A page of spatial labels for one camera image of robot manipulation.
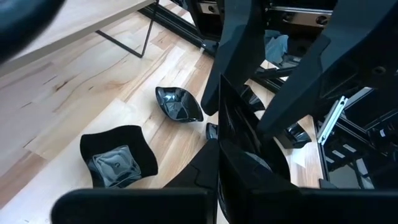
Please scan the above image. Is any silver aluminium extrusion bar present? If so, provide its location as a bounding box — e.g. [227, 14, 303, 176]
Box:
[317, 95, 349, 146]

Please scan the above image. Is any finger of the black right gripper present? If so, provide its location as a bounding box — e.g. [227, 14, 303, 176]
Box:
[256, 0, 398, 138]
[200, 0, 267, 117]

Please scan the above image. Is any black oval mini plate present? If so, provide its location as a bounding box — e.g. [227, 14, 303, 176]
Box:
[155, 86, 205, 123]

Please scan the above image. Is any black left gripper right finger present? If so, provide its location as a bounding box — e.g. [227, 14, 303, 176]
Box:
[219, 139, 398, 224]

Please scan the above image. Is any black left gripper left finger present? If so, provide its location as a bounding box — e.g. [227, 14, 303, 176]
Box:
[50, 138, 219, 224]

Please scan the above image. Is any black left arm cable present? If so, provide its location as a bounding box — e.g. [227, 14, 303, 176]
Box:
[0, 0, 67, 65]

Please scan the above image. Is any wooden-top table with black frame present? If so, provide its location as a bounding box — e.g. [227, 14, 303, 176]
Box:
[0, 0, 160, 77]

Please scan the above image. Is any black round mini bowl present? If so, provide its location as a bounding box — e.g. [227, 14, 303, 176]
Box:
[79, 124, 159, 189]

